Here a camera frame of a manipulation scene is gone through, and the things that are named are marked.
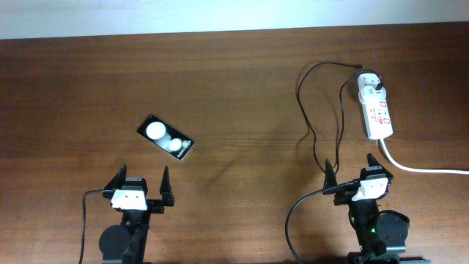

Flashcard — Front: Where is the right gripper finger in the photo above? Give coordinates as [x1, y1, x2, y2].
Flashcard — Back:
[366, 153, 381, 167]
[323, 159, 338, 191]

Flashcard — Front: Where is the white power strip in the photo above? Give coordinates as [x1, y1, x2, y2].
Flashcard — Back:
[357, 72, 394, 141]

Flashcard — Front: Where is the black charger cable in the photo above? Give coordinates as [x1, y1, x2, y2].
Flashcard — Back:
[295, 61, 385, 175]

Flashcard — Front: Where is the black smartphone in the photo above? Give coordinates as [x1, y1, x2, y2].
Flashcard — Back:
[137, 114, 195, 161]

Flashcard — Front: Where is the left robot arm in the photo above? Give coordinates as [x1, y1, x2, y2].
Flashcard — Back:
[99, 165, 175, 264]

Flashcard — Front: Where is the white power strip cord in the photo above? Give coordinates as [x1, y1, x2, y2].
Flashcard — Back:
[378, 138, 469, 175]

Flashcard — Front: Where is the white USB charger adapter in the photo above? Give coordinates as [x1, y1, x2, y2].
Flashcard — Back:
[358, 73, 387, 104]

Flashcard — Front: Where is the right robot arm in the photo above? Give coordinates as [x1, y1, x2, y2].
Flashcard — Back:
[322, 153, 410, 263]

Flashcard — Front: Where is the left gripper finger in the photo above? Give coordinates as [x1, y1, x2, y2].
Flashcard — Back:
[160, 166, 175, 206]
[104, 164, 127, 190]

